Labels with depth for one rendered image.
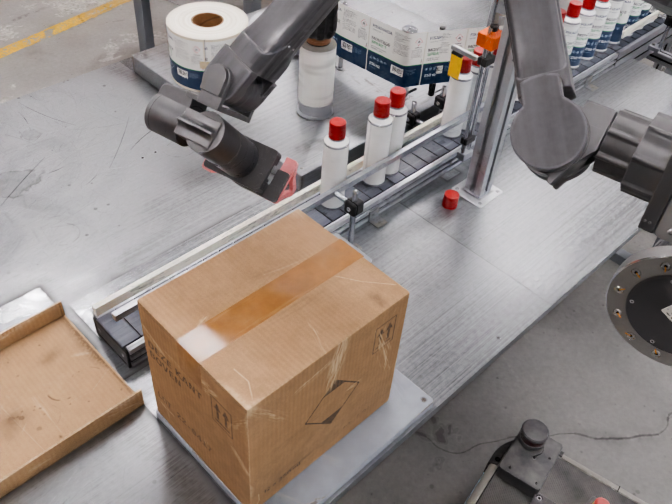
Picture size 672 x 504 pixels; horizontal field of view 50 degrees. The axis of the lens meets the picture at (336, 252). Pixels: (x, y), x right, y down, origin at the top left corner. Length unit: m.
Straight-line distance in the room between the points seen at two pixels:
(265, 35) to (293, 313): 0.37
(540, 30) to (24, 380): 0.98
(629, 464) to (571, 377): 0.32
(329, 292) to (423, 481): 1.21
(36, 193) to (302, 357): 0.92
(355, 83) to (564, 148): 1.22
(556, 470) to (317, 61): 1.17
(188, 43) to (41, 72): 2.05
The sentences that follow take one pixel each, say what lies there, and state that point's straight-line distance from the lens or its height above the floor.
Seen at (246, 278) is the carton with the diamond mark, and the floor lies 1.12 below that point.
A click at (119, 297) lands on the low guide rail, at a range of 1.33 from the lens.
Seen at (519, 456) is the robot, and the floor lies 0.28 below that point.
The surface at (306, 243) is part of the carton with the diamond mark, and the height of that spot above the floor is 1.12.
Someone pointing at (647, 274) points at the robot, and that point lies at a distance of 1.10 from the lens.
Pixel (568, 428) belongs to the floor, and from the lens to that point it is 2.38.
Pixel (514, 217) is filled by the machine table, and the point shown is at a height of 0.83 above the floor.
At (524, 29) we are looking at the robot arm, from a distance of 0.84.
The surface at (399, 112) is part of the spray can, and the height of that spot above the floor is 1.04.
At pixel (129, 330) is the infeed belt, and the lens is 1.31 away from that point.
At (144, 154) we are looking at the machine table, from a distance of 1.77.
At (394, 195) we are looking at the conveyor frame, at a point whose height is 0.86.
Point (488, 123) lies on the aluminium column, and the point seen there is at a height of 1.02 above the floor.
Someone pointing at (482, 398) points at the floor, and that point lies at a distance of 2.36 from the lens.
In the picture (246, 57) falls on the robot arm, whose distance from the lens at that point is 0.94.
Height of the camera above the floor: 1.87
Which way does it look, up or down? 44 degrees down
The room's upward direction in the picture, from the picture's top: 5 degrees clockwise
